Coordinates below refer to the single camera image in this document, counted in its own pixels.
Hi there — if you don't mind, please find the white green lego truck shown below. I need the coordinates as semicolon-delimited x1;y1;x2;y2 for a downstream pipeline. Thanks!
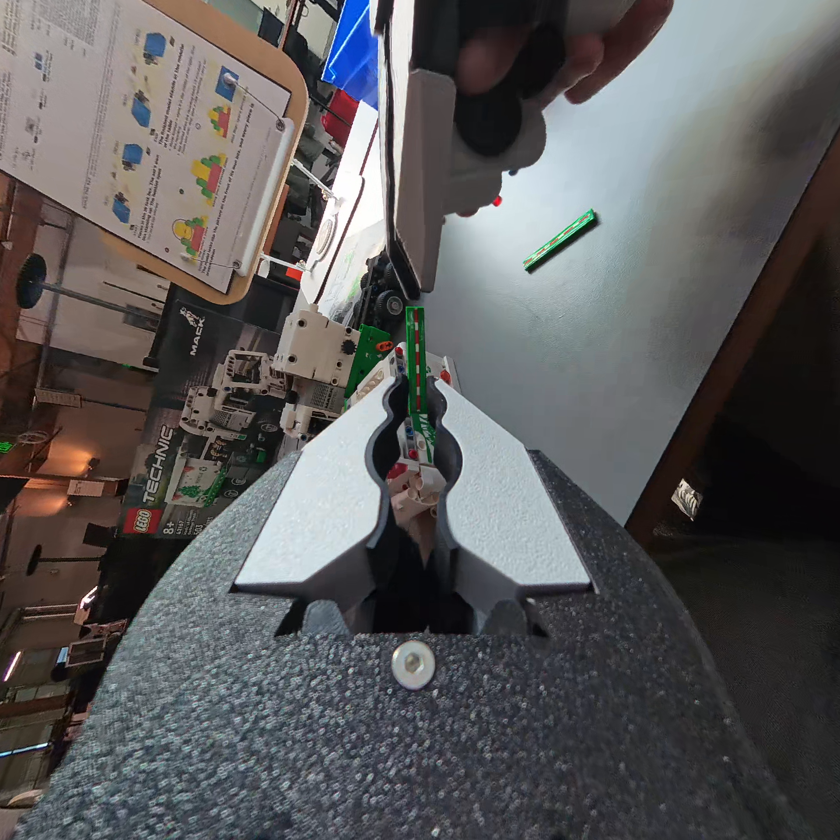
279;252;411;441

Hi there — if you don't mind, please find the black pedestal fan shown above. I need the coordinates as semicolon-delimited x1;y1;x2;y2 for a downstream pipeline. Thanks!
14;252;168;312

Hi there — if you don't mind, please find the white lego truck container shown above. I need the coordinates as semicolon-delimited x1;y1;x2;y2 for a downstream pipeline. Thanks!
348;341;463;526

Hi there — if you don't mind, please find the black lego set box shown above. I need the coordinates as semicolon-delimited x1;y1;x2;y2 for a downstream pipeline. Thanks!
117;298;349;540

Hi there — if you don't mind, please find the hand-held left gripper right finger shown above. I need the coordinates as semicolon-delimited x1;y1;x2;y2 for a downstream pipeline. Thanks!
425;379;595;614

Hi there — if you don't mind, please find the blue storage bin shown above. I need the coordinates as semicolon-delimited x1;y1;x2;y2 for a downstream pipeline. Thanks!
320;0;383;110

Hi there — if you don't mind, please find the lego instruction booklet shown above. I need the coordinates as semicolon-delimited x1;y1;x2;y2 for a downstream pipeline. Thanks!
320;220;388;322

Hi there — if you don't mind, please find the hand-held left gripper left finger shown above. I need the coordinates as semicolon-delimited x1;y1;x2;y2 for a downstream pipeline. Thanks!
233;375;409;611

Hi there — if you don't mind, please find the person's right hand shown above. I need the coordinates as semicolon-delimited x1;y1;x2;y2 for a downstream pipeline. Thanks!
456;0;675;106

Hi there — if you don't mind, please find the printed instruction sheet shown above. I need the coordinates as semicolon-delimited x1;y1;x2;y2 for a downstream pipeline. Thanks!
0;0;293;294

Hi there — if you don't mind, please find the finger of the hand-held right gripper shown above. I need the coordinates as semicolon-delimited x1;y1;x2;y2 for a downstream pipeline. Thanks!
377;0;458;294

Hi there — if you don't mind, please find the green striped lego strip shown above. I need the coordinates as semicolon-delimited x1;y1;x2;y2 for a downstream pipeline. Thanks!
404;306;435;454
523;209;599;272

